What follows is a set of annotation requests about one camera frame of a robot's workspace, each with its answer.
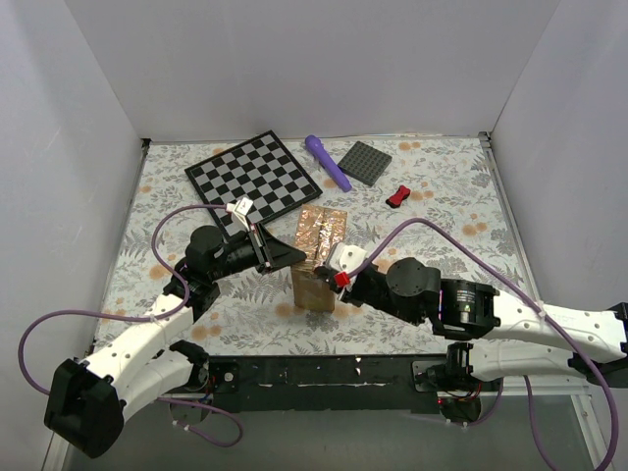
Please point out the red black knife cap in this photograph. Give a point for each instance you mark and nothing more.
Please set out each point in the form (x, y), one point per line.
(401, 194)

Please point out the purple cylindrical handle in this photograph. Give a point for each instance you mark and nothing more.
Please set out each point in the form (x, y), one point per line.
(315, 146)

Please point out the brown taped cardboard box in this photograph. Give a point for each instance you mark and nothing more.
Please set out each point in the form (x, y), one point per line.
(318, 229)

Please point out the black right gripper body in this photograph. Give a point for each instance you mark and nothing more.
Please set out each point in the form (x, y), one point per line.
(334, 283)

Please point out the black white checkerboard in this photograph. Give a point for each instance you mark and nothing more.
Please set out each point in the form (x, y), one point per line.
(261, 169)

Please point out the dark grey studded plate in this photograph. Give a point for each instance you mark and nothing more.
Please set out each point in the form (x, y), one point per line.
(364, 163)

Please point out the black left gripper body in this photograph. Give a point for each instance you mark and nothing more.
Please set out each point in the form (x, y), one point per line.
(263, 247)

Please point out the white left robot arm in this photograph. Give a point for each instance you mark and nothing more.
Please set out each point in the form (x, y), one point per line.
(90, 400)

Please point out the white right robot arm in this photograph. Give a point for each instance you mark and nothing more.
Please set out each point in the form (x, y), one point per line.
(492, 334)

